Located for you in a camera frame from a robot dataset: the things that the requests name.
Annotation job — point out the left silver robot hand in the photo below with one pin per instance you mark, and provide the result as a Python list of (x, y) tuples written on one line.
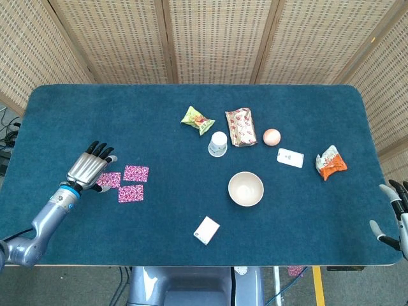
[(86, 169)]

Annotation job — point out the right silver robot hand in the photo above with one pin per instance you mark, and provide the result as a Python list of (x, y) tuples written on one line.
[(404, 223)]

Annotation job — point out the pink patterned card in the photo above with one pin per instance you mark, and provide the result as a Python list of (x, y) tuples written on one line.
[(110, 180), (294, 271), (136, 173), (130, 193)]

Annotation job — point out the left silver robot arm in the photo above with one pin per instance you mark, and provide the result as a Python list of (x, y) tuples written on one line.
[(48, 220)]

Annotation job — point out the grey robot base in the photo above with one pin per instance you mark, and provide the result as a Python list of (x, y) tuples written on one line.
[(191, 287)]

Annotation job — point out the blue table carpet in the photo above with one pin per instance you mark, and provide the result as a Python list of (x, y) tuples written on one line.
[(159, 140)]

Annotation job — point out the white orange snack bag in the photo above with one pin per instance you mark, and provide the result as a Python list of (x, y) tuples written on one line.
[(331, 164)]

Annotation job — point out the green snack bag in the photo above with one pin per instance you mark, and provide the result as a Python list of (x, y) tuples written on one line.
[(197, 120)]

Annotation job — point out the woven screen panel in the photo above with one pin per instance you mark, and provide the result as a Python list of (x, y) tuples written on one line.
[(216, 41), (121, 41), (389, 95), (32, 54), (318, 41)]

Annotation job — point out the white smartphone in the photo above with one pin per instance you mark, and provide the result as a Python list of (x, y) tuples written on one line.
[(290, 157)]

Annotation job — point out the white floral paper cup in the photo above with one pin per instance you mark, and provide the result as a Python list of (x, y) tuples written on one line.
[(218, 143)]

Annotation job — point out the white pink tissue pack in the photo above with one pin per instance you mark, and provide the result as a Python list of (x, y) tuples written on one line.
[(206, 230)]

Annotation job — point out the white table leg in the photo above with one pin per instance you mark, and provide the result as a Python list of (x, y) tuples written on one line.
[(276, 283)]

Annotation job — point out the peach coloured ball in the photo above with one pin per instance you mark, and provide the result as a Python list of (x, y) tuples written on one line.
[(272, 137)]

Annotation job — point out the gold red snack bag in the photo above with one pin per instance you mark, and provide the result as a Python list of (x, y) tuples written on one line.
[(241, 127)]

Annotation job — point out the beige bowl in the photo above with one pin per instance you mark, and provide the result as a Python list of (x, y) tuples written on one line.
[(246, 189)]

